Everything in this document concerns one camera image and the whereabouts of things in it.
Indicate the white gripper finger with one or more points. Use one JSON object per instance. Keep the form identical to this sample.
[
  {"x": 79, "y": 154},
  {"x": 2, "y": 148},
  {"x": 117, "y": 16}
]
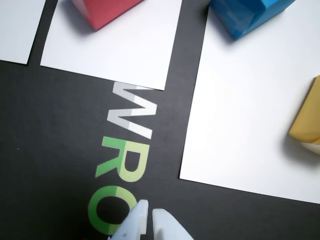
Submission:
[
  {"x": 135, "y": 222},
  {"x": 167, "y": 227}
]

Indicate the yellow paper box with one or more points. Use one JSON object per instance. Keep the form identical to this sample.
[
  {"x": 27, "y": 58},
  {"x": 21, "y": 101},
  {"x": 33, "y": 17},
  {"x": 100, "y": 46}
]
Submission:
[{"x": 308, "y": 120}]

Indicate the white paper sheet marked HOME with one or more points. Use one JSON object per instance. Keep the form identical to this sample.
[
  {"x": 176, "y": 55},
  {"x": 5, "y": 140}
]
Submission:
[{"x": 237, "y": 112}]

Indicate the pink paper box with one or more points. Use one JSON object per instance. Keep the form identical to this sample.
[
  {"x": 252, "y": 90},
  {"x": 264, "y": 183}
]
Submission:
[{"x": 107, "y": 12}]

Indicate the blue paper box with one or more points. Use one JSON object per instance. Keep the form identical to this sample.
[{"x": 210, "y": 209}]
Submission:
[{"x": 245, "y": 17}]

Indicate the black mat with WRO print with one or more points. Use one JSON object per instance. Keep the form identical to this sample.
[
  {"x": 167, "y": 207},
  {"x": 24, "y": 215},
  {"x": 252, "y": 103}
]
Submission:
[{"x": 50, "y": 150}]

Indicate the white paper sheet marked 1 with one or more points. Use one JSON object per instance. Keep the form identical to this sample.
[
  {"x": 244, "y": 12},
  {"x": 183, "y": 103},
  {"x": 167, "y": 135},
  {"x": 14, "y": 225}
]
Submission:
[{"x": 112, "y": 55}]

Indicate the white paper sheet marked 2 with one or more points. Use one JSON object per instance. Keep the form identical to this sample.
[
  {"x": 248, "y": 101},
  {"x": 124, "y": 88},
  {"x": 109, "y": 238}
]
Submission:
[{"x": 17, "y": 30}]

